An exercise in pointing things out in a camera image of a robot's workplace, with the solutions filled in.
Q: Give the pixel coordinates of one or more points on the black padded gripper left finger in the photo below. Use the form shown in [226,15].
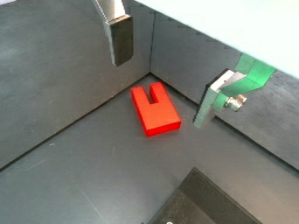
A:
[119,29]

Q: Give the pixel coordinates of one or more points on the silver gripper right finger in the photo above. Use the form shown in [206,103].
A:
[224,92]

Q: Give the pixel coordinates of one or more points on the red double-square block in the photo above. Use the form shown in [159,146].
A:
[158,116]

